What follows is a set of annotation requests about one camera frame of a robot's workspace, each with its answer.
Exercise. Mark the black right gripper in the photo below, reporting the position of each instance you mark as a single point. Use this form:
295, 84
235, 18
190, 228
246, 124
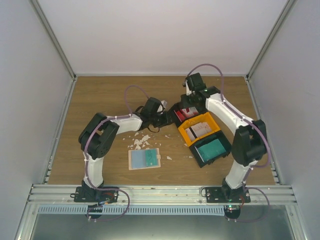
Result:
185, 104

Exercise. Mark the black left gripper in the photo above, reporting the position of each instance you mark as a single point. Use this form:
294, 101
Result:
167, 120

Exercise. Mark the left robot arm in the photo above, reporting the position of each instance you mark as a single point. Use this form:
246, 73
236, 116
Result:
99, 134

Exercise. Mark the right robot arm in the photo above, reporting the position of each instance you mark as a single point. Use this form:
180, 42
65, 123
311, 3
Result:
249, 136

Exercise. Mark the black bin with red cards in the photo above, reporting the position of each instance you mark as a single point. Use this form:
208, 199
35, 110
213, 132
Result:
177, 106

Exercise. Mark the red white card stack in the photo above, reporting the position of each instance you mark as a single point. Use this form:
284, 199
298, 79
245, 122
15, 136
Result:
186, 113

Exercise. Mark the white striped card stack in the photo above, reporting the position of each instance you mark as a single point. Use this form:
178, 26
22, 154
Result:
198, 130

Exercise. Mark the black bin with teal cards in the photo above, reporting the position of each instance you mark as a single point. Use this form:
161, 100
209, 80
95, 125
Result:
218, 135

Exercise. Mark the teal card stack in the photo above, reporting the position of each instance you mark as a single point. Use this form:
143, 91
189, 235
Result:
211, 150

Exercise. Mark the yellow storage bin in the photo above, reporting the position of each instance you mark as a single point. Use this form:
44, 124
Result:
206, 117

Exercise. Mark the right circuit board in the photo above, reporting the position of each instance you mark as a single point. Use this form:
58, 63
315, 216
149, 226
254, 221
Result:
232, 212

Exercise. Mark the circuit board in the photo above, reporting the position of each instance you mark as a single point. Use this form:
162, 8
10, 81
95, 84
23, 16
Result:
232, 212
94, 212

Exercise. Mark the left circuit board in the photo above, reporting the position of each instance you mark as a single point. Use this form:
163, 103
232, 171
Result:
94, 212

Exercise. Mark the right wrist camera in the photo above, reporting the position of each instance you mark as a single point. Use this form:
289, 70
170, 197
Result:
185, 84

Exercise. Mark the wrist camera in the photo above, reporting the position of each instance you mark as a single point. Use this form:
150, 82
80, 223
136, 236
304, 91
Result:
162, 106
185, 84

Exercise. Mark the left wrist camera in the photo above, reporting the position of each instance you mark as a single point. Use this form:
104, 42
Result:
162, 106

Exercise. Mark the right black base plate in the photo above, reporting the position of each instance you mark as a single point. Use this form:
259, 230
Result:
222, 194

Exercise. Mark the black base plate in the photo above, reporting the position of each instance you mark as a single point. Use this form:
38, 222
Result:
86, 194
222, 194

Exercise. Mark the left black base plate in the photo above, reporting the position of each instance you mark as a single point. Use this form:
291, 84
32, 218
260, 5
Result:
86, 194

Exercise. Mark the aluminium front rail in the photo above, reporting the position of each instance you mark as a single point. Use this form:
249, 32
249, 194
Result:
168, 195

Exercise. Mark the grey slotted cable duct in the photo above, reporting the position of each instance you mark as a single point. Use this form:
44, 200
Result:
136, 210

